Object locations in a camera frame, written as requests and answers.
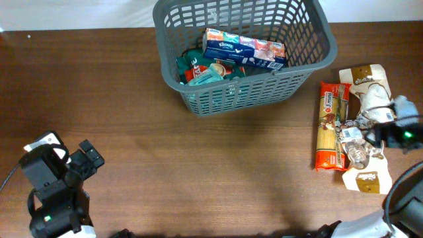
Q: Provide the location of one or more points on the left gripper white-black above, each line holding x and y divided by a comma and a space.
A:
87, 158

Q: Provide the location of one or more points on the right gripper black-white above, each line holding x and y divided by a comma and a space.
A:
386, 135

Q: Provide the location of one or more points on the beige snack pouch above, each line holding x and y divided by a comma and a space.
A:
369, 83
368, 168

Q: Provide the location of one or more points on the orange San Remo spaghetti pack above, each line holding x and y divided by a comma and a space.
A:
333, 111

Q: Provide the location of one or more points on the green Nescafe coffee bag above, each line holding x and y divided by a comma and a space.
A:
190, 58

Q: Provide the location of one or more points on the mint toilet wipes pack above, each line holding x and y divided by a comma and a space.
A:
200, 74

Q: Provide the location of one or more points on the blue Kleenex tissue multipack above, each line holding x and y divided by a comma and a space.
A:
243, 50

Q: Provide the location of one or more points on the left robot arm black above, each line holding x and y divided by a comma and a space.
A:
57, 204

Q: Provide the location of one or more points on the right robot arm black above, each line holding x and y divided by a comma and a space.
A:
401, 214

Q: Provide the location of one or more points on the dark device bottom left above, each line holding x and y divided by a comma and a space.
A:
125, 233

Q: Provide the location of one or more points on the grey plastic lattice basket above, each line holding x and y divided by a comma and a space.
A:
300, 25

